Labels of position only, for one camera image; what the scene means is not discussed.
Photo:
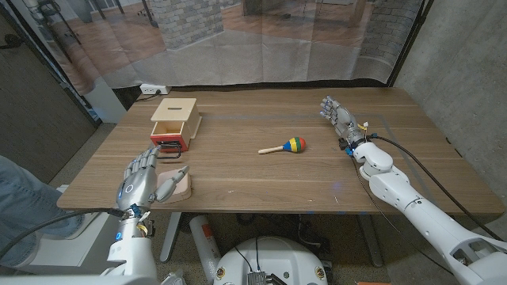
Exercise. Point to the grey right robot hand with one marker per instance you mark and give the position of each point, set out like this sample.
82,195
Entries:
344,118

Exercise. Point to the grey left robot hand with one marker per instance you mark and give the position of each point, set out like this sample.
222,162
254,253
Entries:
136,186

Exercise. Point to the light wooden block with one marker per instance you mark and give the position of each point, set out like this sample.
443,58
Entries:
183,190

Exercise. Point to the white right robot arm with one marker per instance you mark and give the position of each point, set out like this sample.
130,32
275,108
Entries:
428,221

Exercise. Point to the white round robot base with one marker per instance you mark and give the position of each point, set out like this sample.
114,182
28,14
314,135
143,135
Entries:
273,259

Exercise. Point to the striped wooden maraca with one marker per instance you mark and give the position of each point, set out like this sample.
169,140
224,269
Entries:
294,145

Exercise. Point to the light wooden slotted box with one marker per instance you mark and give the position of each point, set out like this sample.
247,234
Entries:
174,109

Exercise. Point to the white cylinder with orange label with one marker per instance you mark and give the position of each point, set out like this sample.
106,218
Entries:
206,245

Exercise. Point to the white power strip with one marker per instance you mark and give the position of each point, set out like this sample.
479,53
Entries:
152,89

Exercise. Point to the person's leg in jeans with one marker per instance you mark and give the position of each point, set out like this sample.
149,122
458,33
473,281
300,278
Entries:
27,206

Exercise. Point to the printed room backdrop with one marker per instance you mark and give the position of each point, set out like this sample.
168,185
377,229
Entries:
253,47

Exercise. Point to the grey electronics module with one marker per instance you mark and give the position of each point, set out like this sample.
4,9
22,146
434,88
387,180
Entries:
261,278

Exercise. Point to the black backdrop frame pole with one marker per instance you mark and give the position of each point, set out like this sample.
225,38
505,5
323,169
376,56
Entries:
410,43
51,59

